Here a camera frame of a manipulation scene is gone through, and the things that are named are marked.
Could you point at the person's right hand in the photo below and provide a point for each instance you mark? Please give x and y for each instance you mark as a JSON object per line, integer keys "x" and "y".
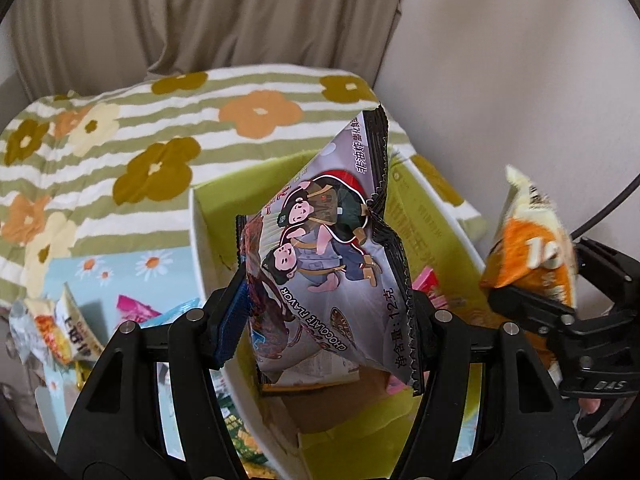
{"x": 591, "y": 404}

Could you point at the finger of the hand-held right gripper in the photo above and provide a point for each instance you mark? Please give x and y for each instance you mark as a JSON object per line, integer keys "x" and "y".
{"x": 612, "y": 275}
{"x": 535, "y": 307}

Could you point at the beige curtain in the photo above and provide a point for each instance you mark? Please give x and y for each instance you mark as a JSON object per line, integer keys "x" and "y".
{"x": 200, "y": 10}

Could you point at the grey cartoon snack packet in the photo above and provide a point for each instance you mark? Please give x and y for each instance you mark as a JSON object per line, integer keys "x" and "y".
{"x": 320, "y": 240}

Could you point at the blue daisy print box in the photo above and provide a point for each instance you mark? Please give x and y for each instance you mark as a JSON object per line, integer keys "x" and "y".
{"x": 150, "y": 280}

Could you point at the striped floral blanket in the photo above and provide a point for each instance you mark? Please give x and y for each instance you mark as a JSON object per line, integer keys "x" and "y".
{"x": 125, "y": 125}

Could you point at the orange white snack packet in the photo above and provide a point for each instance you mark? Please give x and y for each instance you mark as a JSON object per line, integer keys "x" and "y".
{"x": 530, "y": 260}

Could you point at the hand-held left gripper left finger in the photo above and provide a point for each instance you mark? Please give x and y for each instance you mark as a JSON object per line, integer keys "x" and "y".
{"x": 231, "y": 317}

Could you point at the heap of mixed snack packets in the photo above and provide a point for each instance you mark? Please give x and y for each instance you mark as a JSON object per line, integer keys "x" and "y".
{"x": 70, "y": 330}

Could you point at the green cardboard box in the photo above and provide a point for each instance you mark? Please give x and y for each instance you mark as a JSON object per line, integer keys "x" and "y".
{"x": 440, "y": 240}

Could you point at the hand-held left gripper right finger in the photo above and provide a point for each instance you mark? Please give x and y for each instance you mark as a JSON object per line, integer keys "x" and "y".
{"x": 431, "y": 342}

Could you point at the pink snack packet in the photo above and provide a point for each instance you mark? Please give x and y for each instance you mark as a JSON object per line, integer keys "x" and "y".
{"x": 430, "y": 285}

